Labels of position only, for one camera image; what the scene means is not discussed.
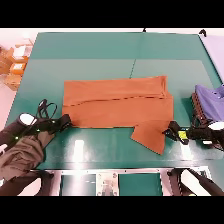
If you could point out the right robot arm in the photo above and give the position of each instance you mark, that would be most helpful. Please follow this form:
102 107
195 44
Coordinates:
208 131

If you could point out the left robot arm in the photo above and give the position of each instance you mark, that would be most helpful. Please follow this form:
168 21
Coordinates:
23 125

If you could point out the brown striped garment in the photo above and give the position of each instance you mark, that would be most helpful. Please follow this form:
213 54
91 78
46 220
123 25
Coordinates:
197 106

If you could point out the silver frame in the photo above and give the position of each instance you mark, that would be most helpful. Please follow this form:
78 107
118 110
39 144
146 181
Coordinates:
106 182

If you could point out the orange T-shirt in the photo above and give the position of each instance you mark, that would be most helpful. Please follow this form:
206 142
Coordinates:
116 106

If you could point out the purple garment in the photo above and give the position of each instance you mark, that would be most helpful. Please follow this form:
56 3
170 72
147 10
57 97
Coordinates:
211 100

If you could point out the grey-brown garment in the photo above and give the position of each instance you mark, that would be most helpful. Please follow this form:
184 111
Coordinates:
21 155

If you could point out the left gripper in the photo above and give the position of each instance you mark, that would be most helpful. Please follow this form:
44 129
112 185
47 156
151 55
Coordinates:
65 121

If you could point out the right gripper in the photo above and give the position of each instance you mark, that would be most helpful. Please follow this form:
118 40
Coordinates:
176 132

